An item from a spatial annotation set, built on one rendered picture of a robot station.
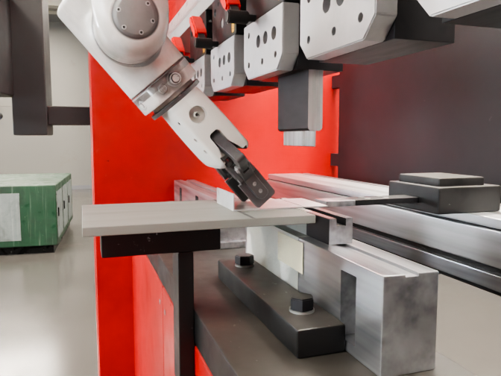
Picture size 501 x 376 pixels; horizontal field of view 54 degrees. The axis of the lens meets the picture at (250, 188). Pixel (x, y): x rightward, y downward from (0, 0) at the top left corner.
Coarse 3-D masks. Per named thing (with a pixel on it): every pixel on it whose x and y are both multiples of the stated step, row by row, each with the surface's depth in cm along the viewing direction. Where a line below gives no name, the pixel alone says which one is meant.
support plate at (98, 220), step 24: (96, 216) 57; (120, 216) 57; (144, 216) 57; (168, 216) 57; (192, 216) 57; (216, 216) 57; (240, 216) 57; (264, 216) 57; (288, 216) 57; (312, 216) 58
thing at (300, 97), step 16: (288, 80) 67; (304, 80) 62; (320, 80) 61; (288, 96) 67; (304, 96) 62; (320, 96) 62; (288, 112) 67; (304, 112) 62; (320, 112) 62; (288, 128) 67; (304, 128) 63; (320, 128) 62; (288, 144) 70; (304, 144) 65
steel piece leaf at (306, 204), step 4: (284, 200) 71; (288, 200) 71; (292, 200) 71; (296, 200) 71; (300, 200) 71; (304, 200) 71; (308, 200) 71; (300, 204) 66; (304, 204) 66; (308, 204) 66; (312, 204) 66; (316, 204) 66; (320, 204) 66; (324, 204) 66
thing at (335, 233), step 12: (324, 216) 57; (336, 216) 59; (348, 216) 57; (312, 228) 60; (324, 228) 57; (336, 228) 56; (348, 228) 57; (324, 240) 57; (336, 240) 56; (348, 240) 57
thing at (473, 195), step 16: (400, 176) 78; (416, 176) 74; (432, 176) 72; (448, 176) 72; (464, 176) 72; (400, 192) 76; (416, 192) 72; (432, 192) 69; (448, 192) 68; (464, 192) 69; (480, 192) 70; (496, 192) 71; (416, 208) 73; (432, 208) 69; (448, 208) 69; (464, 208) 70; (480, 208) 70; (496, 208) 71
